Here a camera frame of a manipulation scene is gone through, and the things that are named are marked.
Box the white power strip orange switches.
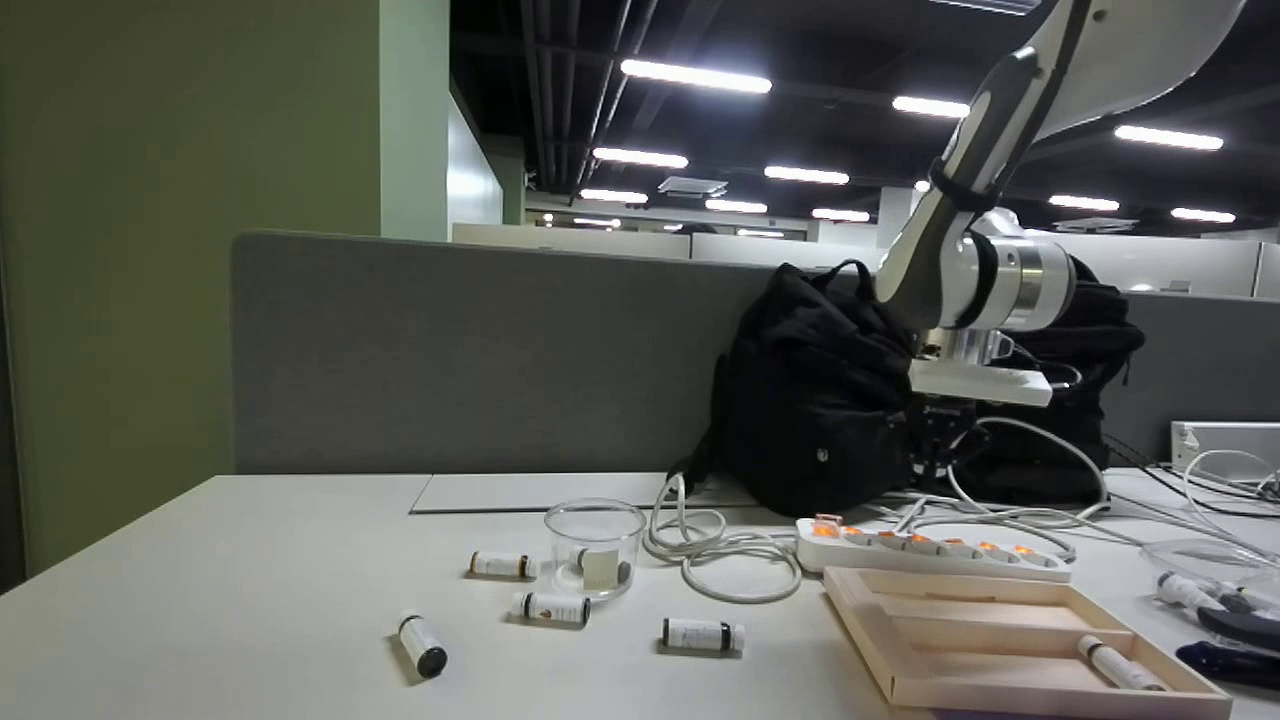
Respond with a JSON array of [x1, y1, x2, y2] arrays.
[[790, 509, 1078, 580]]

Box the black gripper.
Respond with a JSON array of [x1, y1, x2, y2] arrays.
[[913, 395, 990, 490]]

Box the white power strip cable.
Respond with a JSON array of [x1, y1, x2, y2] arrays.
[[638, 470, 808, 607]]

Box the ceiling strip light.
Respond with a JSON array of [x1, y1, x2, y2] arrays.
[[1044, 194, 1122, 215], [1108, 122, 1227, 157], [616, 54, 775, 101], [887, 92, 977, 126], [586, 145, 694, 177], [761, 159, 854, 194]]

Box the grey desk partition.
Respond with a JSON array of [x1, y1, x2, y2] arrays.
[[228, 228, 1280, 480]]

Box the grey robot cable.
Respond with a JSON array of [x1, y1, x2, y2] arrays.
[[916, 414, 1117, 535]]

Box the white wrist mount plate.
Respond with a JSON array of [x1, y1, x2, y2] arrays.
[[908, 351, 1061, 414]]

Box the white box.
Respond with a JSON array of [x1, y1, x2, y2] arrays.
[[1167, 415, 1280, 474]]

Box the thin white cable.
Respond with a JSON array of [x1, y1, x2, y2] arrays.
[[1103, 445, 1280, 563]]

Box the flat grey board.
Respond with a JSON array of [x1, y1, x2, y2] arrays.
[[408, 474, 753, 522]]

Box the black backpack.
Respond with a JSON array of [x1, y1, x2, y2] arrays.
[[681, 252, 1150, 522]]

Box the shallow wooden tray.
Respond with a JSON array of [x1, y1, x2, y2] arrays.
[[821, 563, 1234, 720]]

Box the white tube with black cap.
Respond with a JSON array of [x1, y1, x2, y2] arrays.
[[511, 590, 597, 633], [393, 607, 453, 686], [463, 545, 535, 583], [1157, 567, 1215, 611], [1075, 633, 1167, 697], [657, 611, 738, 659], [577, 541, 631, 593]]

